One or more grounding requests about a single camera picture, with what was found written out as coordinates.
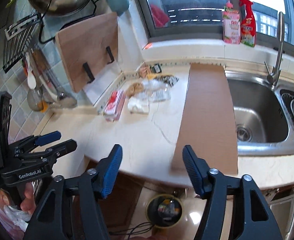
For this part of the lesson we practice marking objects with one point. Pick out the brown cardboard sheet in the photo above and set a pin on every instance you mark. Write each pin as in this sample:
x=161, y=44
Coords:
x=206, y=120

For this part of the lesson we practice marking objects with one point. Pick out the steel faucet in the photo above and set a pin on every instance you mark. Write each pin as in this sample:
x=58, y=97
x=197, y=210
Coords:
x=278, y=55

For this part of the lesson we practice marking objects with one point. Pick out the wooden base cabinet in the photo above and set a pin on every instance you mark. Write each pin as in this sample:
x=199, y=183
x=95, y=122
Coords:
x=127, y=195

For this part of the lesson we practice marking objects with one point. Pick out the black cutting board holder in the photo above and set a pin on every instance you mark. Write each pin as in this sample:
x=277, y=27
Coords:
x=88, y=73

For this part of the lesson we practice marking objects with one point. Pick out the red spray bottle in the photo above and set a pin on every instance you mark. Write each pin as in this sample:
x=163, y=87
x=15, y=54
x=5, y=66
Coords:
x=248, y=30

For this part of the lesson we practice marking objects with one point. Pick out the red kitchen utensil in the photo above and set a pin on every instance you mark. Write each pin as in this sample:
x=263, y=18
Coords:
x=25, y=70

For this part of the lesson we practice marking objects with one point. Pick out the teal utensil holder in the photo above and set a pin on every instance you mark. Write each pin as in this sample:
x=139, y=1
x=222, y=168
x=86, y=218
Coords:
x=117, y=1

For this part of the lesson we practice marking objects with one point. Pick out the stainless steel sink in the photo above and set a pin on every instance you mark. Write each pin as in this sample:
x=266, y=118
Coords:
x=259, y=110

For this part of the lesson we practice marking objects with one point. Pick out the clear bag of noodles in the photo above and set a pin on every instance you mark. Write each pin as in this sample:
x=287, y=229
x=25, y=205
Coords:
x=134, y=88

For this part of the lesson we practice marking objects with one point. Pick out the white tissue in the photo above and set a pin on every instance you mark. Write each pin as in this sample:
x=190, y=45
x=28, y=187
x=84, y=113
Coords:
x=138, y=105

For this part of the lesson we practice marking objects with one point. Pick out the white plastic bag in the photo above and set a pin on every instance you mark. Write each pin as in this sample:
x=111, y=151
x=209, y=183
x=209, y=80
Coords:
x=15, y=217

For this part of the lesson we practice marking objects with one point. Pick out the clear plastic box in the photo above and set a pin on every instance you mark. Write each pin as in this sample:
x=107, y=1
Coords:
x=160, y=93

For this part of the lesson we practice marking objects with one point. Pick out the person's left hand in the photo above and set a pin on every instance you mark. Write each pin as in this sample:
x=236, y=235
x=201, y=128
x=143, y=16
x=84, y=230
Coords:
x=28, y=198

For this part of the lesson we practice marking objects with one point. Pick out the hanging kitchen utensils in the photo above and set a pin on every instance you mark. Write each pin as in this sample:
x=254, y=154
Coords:
x=67, y=102

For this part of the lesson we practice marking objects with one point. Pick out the round trash bin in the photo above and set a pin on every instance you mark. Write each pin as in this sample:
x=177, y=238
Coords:
x=152, y=210

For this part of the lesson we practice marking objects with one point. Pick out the dark framed window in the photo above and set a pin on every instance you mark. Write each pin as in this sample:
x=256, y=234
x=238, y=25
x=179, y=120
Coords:
x=186, y=33

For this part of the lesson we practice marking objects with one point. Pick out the pink pump bottle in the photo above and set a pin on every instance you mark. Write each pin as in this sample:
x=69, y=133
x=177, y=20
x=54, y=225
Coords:
x=231, y=27

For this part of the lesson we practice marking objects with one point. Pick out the stainless appliance front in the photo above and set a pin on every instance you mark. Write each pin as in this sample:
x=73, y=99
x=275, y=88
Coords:
x=291, y=217

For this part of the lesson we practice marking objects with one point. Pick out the clear plastic wrap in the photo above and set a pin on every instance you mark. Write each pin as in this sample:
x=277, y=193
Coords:
x=150, y=85

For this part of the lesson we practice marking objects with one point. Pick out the tan snack packet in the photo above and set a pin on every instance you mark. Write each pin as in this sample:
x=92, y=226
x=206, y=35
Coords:
x=144, y=72

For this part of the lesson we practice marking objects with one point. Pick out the white rice paddle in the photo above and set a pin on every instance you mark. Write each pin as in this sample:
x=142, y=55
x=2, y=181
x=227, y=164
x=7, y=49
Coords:
x=31, y=80

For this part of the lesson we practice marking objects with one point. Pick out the black slatted wall shelf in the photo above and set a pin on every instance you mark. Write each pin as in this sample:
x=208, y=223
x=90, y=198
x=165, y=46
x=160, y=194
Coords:
x=17, y=45

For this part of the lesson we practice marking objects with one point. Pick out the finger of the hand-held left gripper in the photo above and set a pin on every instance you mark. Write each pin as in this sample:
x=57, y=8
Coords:
x=64, y=147
x=48, y=136

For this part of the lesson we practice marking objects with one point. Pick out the dark green small packet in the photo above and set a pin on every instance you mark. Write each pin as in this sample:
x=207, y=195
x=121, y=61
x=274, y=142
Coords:
x=156, y=68

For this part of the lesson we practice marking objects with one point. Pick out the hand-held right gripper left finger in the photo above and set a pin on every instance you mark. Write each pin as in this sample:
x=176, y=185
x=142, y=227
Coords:
x=112, y=172

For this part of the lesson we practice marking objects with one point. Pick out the wooden cutting board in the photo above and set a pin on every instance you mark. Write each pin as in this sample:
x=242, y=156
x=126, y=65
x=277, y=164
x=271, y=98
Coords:
x=87, y=45

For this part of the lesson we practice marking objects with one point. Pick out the black and white patterned wrapper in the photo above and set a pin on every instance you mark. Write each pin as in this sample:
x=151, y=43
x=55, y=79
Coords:
x=169, y=80

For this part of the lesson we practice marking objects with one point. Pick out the small orange object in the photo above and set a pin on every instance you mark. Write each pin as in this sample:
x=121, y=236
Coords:
x=147, y=46

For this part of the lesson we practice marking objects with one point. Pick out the pink carton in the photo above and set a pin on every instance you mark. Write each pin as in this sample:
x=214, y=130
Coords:
x=114, y=105

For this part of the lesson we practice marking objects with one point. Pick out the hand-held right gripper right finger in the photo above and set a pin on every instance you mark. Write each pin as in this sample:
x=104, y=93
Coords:
x=194, y=172

